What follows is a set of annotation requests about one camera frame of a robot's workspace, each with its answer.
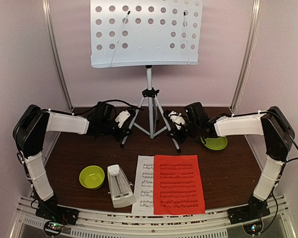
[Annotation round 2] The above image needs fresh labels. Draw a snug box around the aluminium front rail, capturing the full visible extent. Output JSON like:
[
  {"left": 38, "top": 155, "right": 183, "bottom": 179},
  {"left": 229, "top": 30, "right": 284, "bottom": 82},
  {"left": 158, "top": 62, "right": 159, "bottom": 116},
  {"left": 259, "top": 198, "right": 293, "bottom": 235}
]
[{"left": 8, "top": 196, "right": 297, "bottom": 238}]

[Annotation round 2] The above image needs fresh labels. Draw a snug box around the red sheet music page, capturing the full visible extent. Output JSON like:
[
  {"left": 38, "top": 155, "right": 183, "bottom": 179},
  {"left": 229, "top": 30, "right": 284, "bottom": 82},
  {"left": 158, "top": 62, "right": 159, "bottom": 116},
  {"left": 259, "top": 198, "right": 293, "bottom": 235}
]
[{"left": 153, "top": 155, "right": 206, "bottom": 216}]

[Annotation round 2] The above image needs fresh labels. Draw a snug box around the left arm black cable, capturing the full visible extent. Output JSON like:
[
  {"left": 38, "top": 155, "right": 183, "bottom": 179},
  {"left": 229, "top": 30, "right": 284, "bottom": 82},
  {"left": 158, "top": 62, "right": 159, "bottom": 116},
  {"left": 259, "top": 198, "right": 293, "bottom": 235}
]
[{"left": 72, "top": 99, "right": 144, "bottom": 117}]

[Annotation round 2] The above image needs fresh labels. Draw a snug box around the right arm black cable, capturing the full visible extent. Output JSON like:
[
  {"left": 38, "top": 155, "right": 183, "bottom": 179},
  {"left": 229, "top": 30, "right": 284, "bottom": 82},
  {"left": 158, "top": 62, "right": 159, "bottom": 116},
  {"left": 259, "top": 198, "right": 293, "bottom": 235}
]
[{"left": 263, "top": 110, "right": 298, "bottom": 224}]

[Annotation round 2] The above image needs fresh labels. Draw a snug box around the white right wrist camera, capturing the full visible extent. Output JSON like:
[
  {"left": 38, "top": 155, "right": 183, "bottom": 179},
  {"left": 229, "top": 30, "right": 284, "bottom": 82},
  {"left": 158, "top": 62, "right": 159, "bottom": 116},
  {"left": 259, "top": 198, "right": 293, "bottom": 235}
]
[{"left": 167, "top": 111, "right": 186, "bottom": 130}]

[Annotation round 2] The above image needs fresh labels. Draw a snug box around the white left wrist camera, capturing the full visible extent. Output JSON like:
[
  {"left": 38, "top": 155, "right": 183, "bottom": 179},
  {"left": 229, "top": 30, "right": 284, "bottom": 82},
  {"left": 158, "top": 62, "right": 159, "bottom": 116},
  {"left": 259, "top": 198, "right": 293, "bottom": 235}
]
[{"left": 115, "top": 110, "right": 131, "bottom": 128}]

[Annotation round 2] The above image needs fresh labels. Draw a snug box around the left aluminium corner post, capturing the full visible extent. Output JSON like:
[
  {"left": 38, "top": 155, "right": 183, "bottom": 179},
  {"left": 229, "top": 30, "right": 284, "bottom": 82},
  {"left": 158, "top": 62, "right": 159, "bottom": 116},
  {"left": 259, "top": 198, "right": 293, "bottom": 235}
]
[{"left": 42, "top": 0, "right": 74, "bottom": 112}]

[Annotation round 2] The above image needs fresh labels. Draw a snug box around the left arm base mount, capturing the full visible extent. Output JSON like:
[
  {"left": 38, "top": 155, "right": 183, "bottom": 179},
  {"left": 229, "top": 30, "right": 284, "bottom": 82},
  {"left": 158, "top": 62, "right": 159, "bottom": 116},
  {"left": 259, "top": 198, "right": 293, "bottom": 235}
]
[{"left": 35, "top": 195, "right": 79, "bottom": 225}]

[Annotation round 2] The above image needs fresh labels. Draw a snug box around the white metronome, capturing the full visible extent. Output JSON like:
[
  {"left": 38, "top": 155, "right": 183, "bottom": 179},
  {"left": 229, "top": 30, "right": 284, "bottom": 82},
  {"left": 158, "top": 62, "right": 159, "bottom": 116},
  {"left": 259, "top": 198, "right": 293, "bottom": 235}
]
[{"left": 107, "top": 164, "right": 136, "bottom": 208}]

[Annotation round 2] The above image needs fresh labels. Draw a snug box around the lime green plate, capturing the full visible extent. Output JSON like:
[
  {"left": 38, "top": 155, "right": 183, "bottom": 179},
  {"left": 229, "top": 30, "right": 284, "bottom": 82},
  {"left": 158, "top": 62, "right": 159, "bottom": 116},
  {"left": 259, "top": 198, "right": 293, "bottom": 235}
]
[{"left": 201, "top": 137, "right": 228, "bottom": 151}]

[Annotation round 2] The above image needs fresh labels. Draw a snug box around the white folding music stand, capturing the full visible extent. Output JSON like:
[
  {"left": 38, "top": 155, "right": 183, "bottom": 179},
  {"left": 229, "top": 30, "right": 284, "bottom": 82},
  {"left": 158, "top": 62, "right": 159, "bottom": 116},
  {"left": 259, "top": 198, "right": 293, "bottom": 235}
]
[{"left": 89, "top": 0, "right": 205, "bottom": 154}]

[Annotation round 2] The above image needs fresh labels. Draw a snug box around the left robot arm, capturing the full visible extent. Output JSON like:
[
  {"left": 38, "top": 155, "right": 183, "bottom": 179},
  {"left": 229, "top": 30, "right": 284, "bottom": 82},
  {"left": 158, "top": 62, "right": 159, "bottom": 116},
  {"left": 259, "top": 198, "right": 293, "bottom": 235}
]
[{"left": 12, "top": 101, "right": 135, "bottom": 220}]

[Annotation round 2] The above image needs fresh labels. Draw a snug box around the white sheet music page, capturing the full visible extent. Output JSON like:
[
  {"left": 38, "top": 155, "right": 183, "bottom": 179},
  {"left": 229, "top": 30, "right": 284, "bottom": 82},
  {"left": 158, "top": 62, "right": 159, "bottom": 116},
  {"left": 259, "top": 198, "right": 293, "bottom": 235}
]
[{"left": 132, "top": 156, "right": 154, "bottom": 216}]

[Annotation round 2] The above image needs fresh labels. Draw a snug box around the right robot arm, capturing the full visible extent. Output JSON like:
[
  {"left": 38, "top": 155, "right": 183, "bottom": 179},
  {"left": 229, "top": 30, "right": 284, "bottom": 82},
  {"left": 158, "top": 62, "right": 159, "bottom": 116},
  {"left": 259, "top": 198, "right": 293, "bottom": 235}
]
[{"left": 165, "top": 102, "right": 295, "bottom": 219}]

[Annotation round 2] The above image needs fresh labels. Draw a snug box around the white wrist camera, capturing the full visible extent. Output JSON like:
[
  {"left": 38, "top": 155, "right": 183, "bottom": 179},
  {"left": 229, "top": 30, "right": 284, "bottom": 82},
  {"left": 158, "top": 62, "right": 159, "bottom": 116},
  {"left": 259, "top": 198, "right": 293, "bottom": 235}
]
[
  {"left": 167, "top": 111, "right": 186, "bottom": 130},
  {"left": 115, "top": 110, "right": 131, "bottom": 128}
]

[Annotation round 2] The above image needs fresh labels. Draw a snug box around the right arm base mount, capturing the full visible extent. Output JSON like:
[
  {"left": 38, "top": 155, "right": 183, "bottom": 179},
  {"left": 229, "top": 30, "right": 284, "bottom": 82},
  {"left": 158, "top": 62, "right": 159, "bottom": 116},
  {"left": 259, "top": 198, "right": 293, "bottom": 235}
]
[{"left": 227, "top": 195, "right": 270, "bottom": 225}]

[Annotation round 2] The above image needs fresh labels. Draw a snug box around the lime green bowl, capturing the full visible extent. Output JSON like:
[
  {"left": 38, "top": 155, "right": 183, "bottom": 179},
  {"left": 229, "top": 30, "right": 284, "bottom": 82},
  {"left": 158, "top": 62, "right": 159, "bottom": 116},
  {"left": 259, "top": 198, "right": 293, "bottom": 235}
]
[{"left": 79, "top": 165, "right": 105, "bottom": 190}]

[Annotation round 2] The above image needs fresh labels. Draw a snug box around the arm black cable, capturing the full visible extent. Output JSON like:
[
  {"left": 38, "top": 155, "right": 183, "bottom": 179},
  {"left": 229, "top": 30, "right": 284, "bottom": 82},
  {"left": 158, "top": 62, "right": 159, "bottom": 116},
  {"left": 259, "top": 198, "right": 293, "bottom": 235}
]
[
  {"left": 263, "top": 110, "right": 298, "bottom": 224},
  {"left": 72, "top": 99, "right": 144, "bottom": 117}
]

